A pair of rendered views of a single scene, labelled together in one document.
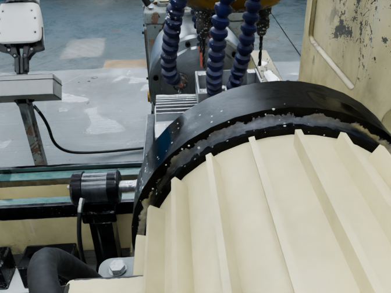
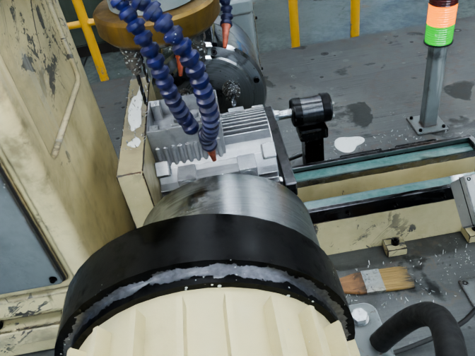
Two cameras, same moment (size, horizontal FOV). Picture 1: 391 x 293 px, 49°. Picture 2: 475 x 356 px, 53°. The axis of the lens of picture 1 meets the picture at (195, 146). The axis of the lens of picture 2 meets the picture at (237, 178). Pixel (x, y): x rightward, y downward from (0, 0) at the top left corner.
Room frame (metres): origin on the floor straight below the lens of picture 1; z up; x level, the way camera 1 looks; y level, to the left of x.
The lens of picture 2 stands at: (1.42, 0.03, 1.55)
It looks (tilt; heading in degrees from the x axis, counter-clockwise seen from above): 39 degrees down; 182
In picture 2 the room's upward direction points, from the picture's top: 10 degrees counter-clockwise
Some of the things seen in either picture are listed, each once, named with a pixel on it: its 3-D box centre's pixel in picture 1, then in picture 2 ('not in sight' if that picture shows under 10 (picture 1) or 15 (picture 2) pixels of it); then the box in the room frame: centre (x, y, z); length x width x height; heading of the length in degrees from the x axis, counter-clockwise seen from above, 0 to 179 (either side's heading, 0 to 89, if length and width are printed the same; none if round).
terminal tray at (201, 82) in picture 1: (228, 97); (186, 128); (0.73, -0.07, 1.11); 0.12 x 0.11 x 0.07; 92
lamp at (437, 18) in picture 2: not in sight; (442, 13); (0.41, 0.50, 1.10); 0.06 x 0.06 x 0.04
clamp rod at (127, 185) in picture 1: (121, 186); (290, 113); (0.59, 0.13, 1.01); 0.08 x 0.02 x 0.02; 92
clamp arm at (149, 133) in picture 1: (148, 151); (278, 146); (0.70, 0.09, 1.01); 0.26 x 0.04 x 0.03; 2
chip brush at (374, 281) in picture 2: not in sight; (356, 283); (0.88, 0.19, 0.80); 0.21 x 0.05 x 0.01; 89
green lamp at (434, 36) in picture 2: not in sight; (439, 32); (0.41, 0.50, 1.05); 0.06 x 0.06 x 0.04
